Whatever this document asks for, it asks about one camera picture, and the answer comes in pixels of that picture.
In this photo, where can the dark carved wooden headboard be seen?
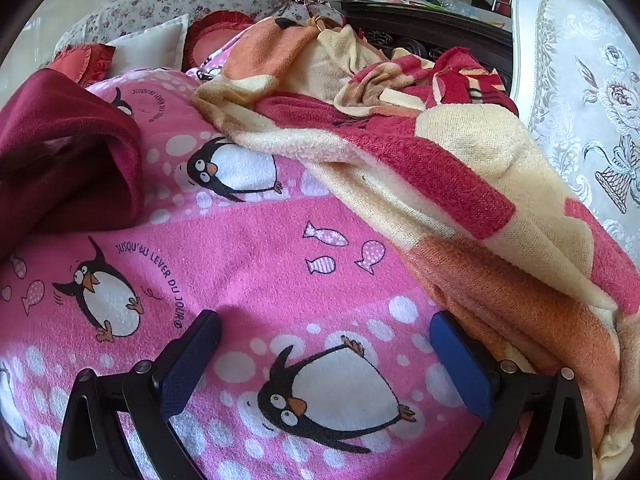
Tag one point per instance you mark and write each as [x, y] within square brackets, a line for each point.
[425, 27]

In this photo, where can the white floral upholstered chair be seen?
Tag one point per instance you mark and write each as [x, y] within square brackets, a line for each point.
[590, 85]

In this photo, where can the pink penguin print blanket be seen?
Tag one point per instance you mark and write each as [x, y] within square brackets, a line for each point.
[250, 260]

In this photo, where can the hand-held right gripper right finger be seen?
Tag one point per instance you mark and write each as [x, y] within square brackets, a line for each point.
[460, 365]

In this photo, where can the maroon fleece garment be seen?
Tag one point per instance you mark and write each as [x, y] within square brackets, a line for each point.
[65, 170]

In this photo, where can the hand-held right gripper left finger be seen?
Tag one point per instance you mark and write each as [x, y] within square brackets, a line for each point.
[180, 385]

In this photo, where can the red orange cream checked blanket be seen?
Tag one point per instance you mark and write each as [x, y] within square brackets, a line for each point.
[450, 185]

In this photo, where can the white pillow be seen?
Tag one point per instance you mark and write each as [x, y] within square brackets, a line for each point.
[150, 45]

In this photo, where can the floral print pillow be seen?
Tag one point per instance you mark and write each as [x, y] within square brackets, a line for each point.
[175, 0]

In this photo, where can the red heart-shaped cushion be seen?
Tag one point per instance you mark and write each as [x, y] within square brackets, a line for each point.
[85, 62]
[210, 35]

